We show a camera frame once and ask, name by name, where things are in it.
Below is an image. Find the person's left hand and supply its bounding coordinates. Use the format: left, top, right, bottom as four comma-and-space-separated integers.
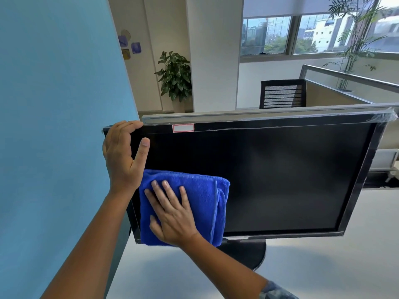
102, 121, 151, 196

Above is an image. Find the person's right hand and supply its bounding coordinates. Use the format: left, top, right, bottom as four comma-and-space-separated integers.
144, 180, 201, 248

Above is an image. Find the blue microfiber cloth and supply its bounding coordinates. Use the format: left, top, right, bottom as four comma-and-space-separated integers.
139, 169, 230, 247

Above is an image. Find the black computer monitor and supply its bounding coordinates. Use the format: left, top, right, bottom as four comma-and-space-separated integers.
102, 109, 398, 245

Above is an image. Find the person's left forearm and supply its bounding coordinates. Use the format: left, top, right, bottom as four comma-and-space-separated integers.
40, 188, 138, 299

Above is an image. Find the person's right forearm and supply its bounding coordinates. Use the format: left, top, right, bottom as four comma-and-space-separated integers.
179, 233, 271, 299

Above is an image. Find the white plant pot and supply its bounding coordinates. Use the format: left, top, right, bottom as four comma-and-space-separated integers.
171, 97, 186, 113

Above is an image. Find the black round monitor stand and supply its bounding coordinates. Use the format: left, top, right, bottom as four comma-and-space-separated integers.
218, 237, 267, 272

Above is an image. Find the green leafy potted plant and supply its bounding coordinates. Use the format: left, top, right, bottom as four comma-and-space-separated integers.
155, 51, 192, 103

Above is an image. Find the blue partition panel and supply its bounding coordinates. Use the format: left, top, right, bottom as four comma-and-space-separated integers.
0, 0, 140, 299

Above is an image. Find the grey cubicle partition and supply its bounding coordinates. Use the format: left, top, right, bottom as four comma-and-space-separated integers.
141, 103, 399, 125

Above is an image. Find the grey patterned sleeve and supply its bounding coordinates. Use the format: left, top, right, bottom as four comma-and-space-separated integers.
259, 280, 300, 299

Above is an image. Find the black mesh office chair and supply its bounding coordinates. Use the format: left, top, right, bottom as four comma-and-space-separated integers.
259, 79, 307, 109

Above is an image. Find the beige cubicle partition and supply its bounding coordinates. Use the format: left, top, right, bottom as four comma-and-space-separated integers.
299, 64, 399, 107

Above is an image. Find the white roller blind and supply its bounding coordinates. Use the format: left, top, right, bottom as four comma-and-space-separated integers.
243, 0, 399, 19

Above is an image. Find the tall bamboo plant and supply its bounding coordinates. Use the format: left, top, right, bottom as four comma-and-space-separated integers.
322, 0, 388, 91

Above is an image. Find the aluminium frame window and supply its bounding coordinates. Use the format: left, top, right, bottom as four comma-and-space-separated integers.
239, 9, 399, 63

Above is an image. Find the white desk bracket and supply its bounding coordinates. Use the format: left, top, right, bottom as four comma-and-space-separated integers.
363, 148, 399, 184

